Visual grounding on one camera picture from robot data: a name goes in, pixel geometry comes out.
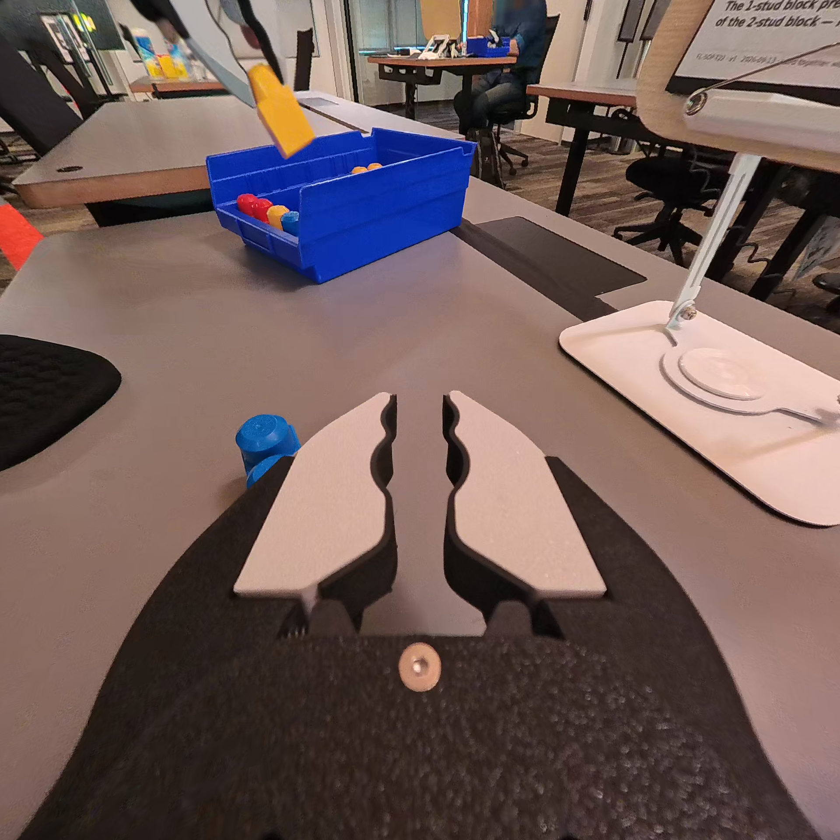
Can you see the dark tablet on stand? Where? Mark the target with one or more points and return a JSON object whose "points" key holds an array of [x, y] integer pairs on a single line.
{"points": [[656, 16], [631, 19]]}

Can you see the black mesh chair armrest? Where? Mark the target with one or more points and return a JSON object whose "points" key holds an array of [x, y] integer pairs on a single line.
{"points": [[46, 394]]}

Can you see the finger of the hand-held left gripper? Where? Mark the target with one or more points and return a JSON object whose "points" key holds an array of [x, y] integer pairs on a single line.
{"points": [[216, 69], [229, 33]]}

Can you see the orange traffic cone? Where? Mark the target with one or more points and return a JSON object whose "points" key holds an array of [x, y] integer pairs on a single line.
{"points": [[16, 236]]}

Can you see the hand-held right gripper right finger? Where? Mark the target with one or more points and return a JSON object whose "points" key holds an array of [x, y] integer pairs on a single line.
{"points": [[518, 525]]}

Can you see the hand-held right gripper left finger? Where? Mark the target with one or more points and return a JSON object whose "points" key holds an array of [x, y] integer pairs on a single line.
{"points": [[315, 518]]}

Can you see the black office chair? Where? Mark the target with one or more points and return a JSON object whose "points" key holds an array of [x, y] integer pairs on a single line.
{"points": [[512, 151], [303, 59], [669, 177]]}

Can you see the person's left hand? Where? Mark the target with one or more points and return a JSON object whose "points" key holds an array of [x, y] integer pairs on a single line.
{"points": [[251, 33]]}

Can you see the dark backpack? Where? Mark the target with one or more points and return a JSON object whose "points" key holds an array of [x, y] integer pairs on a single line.
{"points": [[487, 157]]}

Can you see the blue plastic bin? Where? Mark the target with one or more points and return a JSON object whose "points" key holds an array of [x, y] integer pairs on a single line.
{"points": [[380, 216]]}

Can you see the pile of colourful blocks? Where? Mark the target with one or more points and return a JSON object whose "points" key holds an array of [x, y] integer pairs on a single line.
{"points": [[259, 207]]}

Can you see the black wall screen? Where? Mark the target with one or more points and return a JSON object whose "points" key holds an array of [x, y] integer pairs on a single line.
{"points": [[65, 19]]}

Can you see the small blue bin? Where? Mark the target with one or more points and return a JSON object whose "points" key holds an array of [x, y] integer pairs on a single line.
{"points": [[489, 47]]}

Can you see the white document stand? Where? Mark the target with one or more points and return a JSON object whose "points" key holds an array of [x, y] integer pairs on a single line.
{"points": [[623, 367]]}

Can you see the printed instruction sheet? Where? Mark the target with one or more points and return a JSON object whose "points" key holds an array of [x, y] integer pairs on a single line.
{"points": [[754, 39]]}

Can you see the blue two-stud block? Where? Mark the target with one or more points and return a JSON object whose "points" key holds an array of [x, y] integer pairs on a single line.
{"points": [[262, 433]]}

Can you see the grey wood-edged table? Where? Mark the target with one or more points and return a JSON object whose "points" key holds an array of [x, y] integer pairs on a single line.
{"points": [[131, 138]]}

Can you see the pale desk divider board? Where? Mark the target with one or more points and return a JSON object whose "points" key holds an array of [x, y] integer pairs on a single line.
{"points": [[439, 16]]}

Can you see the yellow single-stud block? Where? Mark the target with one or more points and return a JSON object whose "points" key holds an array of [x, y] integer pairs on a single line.
{"points": [[285, 124]]}

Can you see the wood-edged office table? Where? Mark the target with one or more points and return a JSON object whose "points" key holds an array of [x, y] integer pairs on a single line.
{"points": [[446, 60], [170, 85], [577, 92]]}

